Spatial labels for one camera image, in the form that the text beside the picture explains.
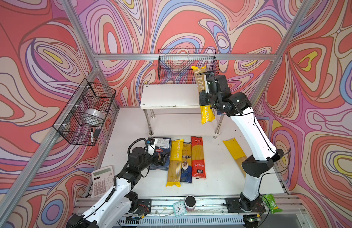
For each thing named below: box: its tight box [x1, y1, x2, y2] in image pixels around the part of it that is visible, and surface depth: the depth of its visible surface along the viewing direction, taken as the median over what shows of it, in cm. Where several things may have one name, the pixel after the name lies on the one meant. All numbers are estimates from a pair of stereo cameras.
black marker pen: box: [90, 127, 94, 144], surface depth 74 cm
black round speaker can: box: [184, 194, 197, 212], surface depth 72 cm
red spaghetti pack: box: [191, 136, 207, 179], surface depth 90 cm
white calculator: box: [91, 165, 115, 198], surface depth 84 cm
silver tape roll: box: [84, 108, 106, 121], surface depth 74 cm
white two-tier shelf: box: [139, 83, 225, 139], surface depth 86 cm
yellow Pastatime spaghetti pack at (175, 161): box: [165, 139, 185, 188], surface depth 87 cm
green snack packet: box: [261, 193, 283, 215], surface depth 75 cm
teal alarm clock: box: [172, 200, 187, 218], surface depth 72 cm
